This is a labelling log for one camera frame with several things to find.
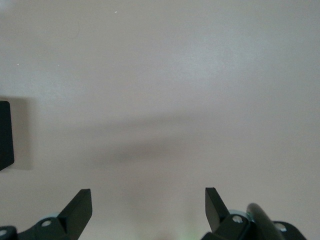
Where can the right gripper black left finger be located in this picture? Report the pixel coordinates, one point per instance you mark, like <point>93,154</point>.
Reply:
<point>72,220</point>

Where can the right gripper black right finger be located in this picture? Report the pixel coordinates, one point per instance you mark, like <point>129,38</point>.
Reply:
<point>220,222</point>

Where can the black rounded-corner block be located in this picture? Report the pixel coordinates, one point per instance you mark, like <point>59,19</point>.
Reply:
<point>5,135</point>

